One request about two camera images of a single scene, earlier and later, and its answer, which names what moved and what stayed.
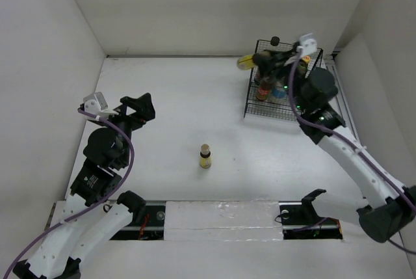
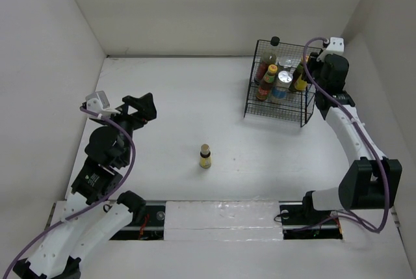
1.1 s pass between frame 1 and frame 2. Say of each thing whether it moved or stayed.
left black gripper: stayed
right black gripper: moved
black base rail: stayed
